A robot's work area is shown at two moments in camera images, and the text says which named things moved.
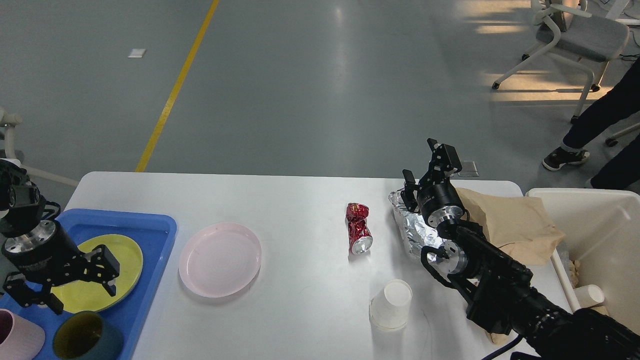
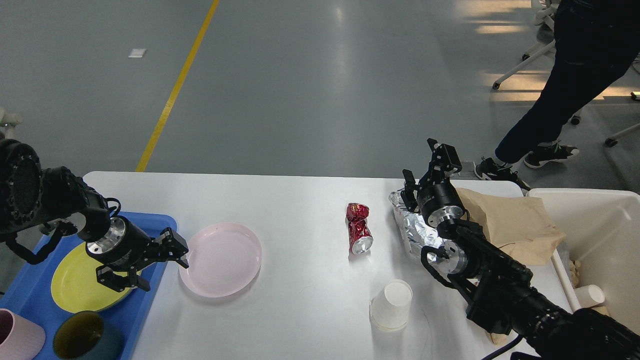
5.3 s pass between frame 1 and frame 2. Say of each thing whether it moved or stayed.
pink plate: stayed
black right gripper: stayed
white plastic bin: stayed
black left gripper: moved
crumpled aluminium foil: stayed
